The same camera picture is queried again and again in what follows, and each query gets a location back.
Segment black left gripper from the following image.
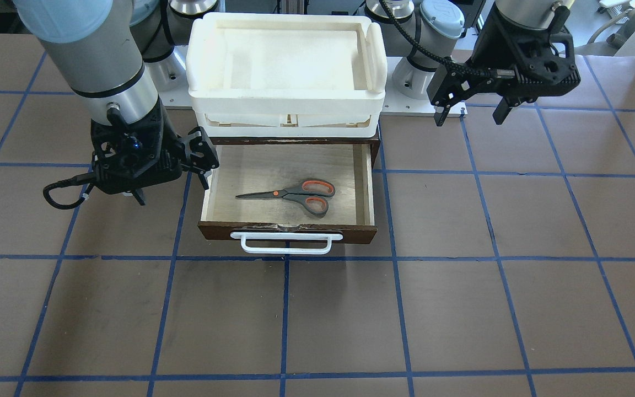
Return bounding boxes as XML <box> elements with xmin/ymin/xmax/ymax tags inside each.
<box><xmin>427</xmin><ymin>16</ymin><xmax>582</xmax><ymax>127</ymax></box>

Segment grey orange scissors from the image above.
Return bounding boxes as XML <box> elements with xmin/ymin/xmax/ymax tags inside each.
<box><xmin>236</xmin><ymin>179</ymin><xmax>337</xmax><ymax>218</ymax></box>

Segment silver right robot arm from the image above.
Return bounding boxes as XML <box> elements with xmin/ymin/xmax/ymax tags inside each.
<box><xmin>14</xmin><ymin>1</ymin><xmax>219</xmax><ymax>210</ymax></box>

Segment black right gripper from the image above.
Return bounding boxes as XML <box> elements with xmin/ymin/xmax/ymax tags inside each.
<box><xmin>91</xmin><ymin>101</ymin><xmax>220</xmax><ymax>206</ymax></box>

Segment white plastic tray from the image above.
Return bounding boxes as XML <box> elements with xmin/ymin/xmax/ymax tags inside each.
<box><xmin>186</xmin><ymin>13</ymin><xmax>388</xmax><ymax>138</ymax></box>

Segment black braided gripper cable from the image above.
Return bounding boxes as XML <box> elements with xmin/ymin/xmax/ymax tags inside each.
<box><xmin>378</xmin><ymin>0</ymin><xmax>516</xmax><ymax>78</ymax></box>

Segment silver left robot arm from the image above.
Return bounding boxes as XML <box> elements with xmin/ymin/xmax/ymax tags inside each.
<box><xmin>427</xmin><ymin>1</ymin><xmax>580</xmax><ymax>126</ymax></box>

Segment wooden drawer with white handle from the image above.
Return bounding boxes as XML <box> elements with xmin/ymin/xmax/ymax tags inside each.
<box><xmin>198</xmin><ymin>137</ymin><xmax>380</xmax><ymax>255</ymax></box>

